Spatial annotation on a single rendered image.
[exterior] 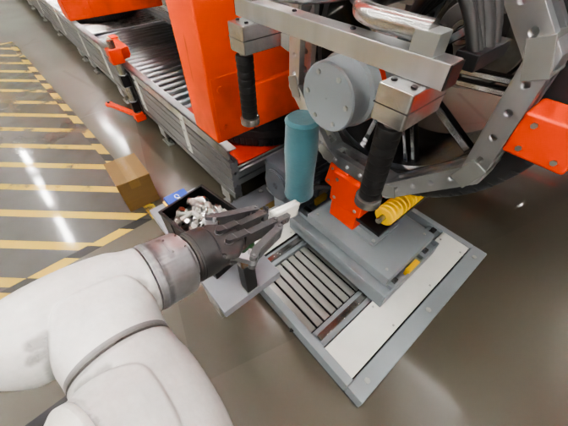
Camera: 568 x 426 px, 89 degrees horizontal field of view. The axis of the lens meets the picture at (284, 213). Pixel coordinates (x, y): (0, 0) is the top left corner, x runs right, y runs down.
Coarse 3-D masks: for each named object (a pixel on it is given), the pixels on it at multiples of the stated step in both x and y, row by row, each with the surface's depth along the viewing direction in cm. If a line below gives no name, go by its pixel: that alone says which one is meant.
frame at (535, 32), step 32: (512, 0) 39; (544, 0) 36; (544, 32) 38; (544, 64) 39; (512, 96) 44; (320, 128) 81; (512, 128) 46; (352, 160) 78; (480, 160) 53; (384, 192) 73; (416, 192) 66
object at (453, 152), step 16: (352, 0) 66; (448, 0) 53; (336, 16) 74; (352, 16) 77; (464, 32) 53; (320, 48) 77; (448, 48) 59; (464, 80) 57; (496, 80) 53; (448, 112) 63; (352, 128) 85; (368, 128) 87; (416, 128) 70; (448, 128) 64; (368, 144) 84; (400, 144) 84; (416, 144) 72; (432, 144) 81; (448, 144) 78; (464, 144) 62; (400, 160) 77; (416, 160) 74; (432, 160) 72; (448, 160) 65
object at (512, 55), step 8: (448, 8) 83; (456, 8) 78; (448, 16) 80; (456, 16) 78; (504, 16) 74; (448, 24) 81; (504, 24) 75; (504, 32) 76; (512, 32) 75; (512, 40) 76; (456, 48) 82; (512, 48) 76; (504, 56) 78; (512, 56) 77; (520, 56) 76; (488, 64) 82; (496, 64) 81; (504, 64) 79; (512, 64) 78; (504, 72) 80; (480, 80) 85; (488, 80) 84; (464, 88) 90
